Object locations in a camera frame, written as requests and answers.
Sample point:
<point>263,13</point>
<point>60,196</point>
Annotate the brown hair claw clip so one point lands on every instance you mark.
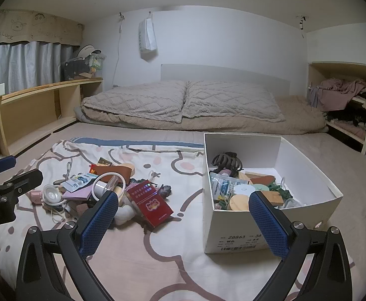
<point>226,161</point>

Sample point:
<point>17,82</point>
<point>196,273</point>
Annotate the wooden block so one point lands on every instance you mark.
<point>271,198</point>

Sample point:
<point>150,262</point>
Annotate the brown leather pouch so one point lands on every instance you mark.
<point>120,171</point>

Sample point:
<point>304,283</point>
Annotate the white cap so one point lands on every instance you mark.
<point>88,51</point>

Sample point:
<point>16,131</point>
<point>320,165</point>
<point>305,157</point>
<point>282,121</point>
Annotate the grey folded mat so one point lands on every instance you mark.
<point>78,113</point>

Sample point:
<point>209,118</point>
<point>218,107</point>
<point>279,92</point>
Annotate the pile of pink clothes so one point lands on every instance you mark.
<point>339,94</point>

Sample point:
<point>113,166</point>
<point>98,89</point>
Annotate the clear storage bin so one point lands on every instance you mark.
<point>97,65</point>

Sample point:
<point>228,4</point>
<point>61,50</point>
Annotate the clear plastic cup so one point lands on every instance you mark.
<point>114,182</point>

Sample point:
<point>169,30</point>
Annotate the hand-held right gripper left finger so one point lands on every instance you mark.
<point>98,222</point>

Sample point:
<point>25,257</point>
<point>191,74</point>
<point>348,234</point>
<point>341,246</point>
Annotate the white cone shaped toy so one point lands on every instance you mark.
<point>125,212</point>

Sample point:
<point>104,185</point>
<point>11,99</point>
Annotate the beige cartoon curtain valance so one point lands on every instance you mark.
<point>29,28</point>

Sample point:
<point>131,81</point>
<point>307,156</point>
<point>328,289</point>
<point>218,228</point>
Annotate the blue and white sachet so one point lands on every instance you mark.
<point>76,182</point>

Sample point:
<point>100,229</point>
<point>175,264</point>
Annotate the grey curtain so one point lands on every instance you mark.
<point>23,65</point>

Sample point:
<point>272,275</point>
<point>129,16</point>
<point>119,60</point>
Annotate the red cardboard box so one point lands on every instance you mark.
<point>150,202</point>

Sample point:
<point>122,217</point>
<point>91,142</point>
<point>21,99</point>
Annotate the pink notebook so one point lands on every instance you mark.
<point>77,194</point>

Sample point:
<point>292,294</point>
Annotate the pink plastic gadget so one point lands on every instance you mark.
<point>35,196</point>

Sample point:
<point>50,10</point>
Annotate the cartoon printed blanket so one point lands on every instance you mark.
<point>170,257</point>

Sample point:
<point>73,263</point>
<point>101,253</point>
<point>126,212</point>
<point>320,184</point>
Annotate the wooden shelf unit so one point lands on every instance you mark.
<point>32,109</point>

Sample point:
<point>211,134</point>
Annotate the white headboard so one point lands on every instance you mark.
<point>220,73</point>

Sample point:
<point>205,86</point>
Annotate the white hanging bag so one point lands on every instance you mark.
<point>147,36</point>

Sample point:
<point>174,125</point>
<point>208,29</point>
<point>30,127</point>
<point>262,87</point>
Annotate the white round disc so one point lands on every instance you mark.
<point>244,190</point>

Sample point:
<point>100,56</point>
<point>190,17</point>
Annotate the grey furry ball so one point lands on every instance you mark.
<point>165,191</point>

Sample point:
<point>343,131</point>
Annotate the white cardboard shoe box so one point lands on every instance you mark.
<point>233,232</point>

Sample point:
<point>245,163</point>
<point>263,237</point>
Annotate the round wooden disc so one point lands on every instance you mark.
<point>239,203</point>

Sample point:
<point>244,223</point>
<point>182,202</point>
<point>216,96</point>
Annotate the dark storage box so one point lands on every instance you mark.
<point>75,69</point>

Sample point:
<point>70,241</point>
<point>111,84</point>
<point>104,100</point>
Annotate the clear round plastic dome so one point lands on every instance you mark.
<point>51,192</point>

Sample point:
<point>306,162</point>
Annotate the red snack packet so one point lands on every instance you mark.
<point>93,170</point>

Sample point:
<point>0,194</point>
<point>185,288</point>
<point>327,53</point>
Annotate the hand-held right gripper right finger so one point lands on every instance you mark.
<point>267,225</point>

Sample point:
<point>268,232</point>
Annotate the grey textured pillow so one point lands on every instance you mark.
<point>230,100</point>
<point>135,100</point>

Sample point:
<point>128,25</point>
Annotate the beige bed sheet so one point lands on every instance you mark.
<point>342,169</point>

